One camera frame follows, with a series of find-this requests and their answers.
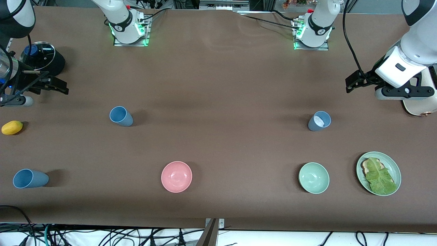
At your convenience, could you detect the blue plastic cup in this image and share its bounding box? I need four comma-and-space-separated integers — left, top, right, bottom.
308, 111, 332, 132
109, 106, 134, 127
13, 169, 50, 189

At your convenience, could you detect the glass lid with blue knob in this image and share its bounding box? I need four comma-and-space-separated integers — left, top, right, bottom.
20, 41, 56, 71

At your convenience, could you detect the cream toaster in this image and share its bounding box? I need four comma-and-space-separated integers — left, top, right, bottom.
402, 65, 437, 117

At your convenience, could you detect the yellow lemon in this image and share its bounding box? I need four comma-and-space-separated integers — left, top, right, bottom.
1, 120, 24, 135

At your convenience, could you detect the bread slice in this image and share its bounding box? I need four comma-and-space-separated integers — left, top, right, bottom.
362, 158, 396, 187

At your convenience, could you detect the light green plate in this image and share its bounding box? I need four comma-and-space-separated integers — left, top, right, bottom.
356, 151, 401, 196

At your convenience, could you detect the green lettuce leaf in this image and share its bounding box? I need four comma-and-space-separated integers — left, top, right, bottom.
365, 156, 398, 195

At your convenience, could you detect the light green bowl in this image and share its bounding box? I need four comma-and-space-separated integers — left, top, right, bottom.
298, 162, 330, 194

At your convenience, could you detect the pink bowl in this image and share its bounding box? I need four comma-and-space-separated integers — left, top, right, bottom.
161, 161, 193, 193

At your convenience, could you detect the black pot with blue handle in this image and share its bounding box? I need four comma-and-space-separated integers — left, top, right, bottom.
20, 41, 66, 78

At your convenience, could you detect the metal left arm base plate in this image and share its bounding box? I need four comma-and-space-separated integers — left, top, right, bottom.
293, 19, 330, 51

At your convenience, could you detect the black left base cable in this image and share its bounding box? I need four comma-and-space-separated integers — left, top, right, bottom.
244, 10, 301, 30

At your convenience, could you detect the black base cable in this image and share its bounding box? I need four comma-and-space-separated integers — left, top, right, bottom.
244, 10, 301, 30
138, 8, 168, 25

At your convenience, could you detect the black right base cable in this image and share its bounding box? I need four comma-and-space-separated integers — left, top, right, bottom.
138, 8, 168, 25

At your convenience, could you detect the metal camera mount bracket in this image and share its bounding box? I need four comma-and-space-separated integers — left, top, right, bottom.
196, 218, 226, 246

